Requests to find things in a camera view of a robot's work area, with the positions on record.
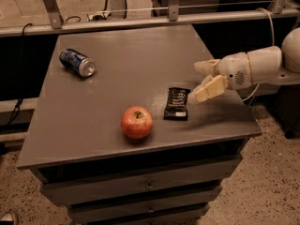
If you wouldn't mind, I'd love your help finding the floor power outlet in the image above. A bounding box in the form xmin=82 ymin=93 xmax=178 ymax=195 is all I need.
xmin=87 ymin=12 xmax=111 ymax=22

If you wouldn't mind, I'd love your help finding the grey drawer cabinet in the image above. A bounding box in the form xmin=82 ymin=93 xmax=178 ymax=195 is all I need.
xmin=17 ymin=26 xmax=261 ymax=225

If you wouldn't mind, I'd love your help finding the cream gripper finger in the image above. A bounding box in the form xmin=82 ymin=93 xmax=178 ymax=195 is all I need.
xmin=194 ymin=59 xmax=219 ymax=77
xmin=187 ymin=75 xmax=228 ymax=104

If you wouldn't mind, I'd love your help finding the shoe tip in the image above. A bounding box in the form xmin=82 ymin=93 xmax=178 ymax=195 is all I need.
xmin=0 ymin=211 xmax=19 ymax=225

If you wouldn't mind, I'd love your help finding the black hanging cable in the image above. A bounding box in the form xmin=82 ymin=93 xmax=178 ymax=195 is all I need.
xmin=6 ymin=22 xmax=34 ymax=127

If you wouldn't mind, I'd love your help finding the metal railing bar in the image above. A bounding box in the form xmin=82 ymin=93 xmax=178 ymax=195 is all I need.
xmin=0 ymin=7 xmax=300 ymax=38

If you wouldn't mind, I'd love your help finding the white cable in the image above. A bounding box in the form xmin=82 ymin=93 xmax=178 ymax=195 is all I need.
xmin=242 ymin=7 xmax=276 ymax=102

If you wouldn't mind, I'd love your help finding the red apple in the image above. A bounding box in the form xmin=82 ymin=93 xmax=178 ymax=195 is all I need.
xmin=121 ymin=106 xmax=154 ymax=140

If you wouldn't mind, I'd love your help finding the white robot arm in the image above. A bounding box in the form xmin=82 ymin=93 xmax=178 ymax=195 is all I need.
xmin=187 ymin=28 xmax=300 ymax=104

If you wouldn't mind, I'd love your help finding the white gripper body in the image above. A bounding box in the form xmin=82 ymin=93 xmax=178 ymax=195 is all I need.
xmin=218 ymin=52 xmax=251 ymax=90

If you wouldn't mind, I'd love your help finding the blue soda can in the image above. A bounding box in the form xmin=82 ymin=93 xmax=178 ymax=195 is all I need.
xmin=59 ymin=49 xmax=96 ymax=78

